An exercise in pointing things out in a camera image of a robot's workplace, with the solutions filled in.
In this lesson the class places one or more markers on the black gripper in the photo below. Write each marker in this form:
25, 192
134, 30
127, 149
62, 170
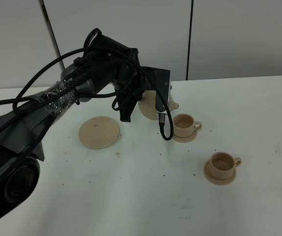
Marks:
131, 93

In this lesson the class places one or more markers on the tan clay teapot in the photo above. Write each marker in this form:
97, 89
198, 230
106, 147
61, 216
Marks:
147, 105

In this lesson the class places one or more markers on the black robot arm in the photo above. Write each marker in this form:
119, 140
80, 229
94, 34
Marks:
103, 61

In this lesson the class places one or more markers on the tan teapot saucer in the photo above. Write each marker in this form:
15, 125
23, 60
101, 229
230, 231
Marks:
99, 132

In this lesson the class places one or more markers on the far tan teacup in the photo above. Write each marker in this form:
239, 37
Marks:
185, 125

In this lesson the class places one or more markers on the tan teacup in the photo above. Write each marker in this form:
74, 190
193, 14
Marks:
185, 125
222, 165

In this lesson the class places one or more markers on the far tan cup saucer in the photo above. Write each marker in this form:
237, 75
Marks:
183, 138

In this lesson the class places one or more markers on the tan cup saucer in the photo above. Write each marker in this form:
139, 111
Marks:
183, 138
213, 180

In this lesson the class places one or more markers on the near tan cup saucer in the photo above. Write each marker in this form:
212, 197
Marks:
213, 180

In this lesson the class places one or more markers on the near tan teacup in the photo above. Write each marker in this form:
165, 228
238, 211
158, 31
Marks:
222, 165

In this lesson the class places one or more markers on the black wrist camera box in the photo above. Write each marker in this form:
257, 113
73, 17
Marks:
157, 80

